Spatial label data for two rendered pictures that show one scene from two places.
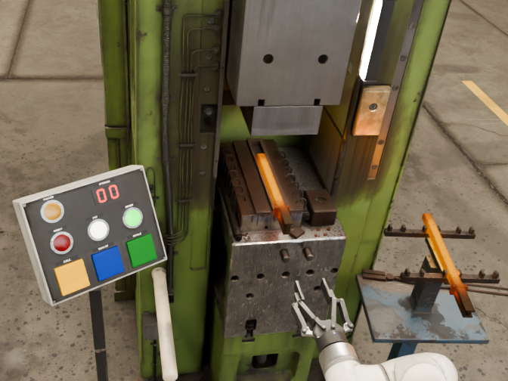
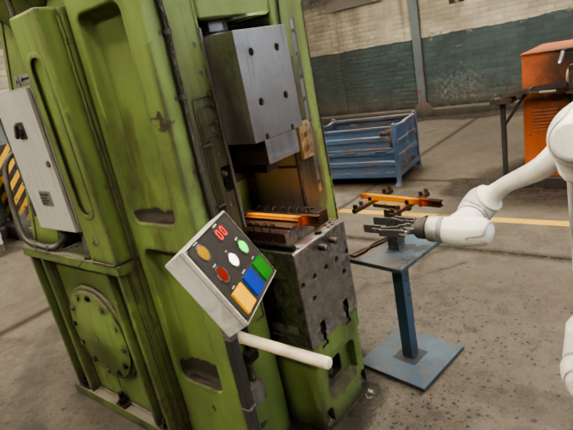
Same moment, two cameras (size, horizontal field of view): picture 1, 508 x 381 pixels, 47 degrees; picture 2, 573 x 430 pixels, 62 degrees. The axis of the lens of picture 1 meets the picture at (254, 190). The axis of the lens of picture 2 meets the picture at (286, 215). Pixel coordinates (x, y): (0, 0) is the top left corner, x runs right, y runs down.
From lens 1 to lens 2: 1.10 m
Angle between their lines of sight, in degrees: 34
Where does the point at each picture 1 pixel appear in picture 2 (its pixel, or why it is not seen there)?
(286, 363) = (346, 360)
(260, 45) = (255, 93)
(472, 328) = not seen: hidden behind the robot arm
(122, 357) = not seen: outside the picture
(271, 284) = (322, 280)
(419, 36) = (305, 83)
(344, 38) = (290, 78)
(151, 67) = (184, 148)
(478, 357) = (419, 299)
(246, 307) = (316, 310)
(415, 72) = (312, 107)
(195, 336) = (277, 389)
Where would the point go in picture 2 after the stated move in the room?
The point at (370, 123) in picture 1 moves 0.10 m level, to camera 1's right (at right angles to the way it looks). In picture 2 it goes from (308, 147) to (324, 142)
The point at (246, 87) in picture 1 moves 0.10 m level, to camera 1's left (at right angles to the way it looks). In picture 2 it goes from (257, 126) to (234, 133)
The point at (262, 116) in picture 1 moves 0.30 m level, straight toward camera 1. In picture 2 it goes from (270, 146) to (321, 149)
